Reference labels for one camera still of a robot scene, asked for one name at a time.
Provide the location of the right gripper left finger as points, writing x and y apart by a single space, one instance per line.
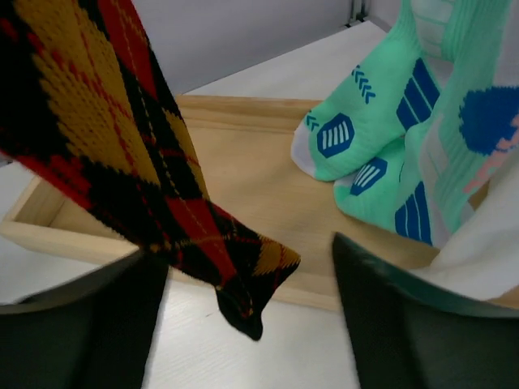
94 331

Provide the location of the wooden rack with tray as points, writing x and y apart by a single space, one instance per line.
243 145

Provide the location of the red yellow argyle sock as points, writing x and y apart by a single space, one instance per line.
85 106

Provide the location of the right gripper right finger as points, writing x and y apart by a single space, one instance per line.
408 333

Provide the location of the white cloth on hanger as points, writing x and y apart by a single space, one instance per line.
478 243

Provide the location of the mint green sock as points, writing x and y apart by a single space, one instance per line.
391 90
470 49

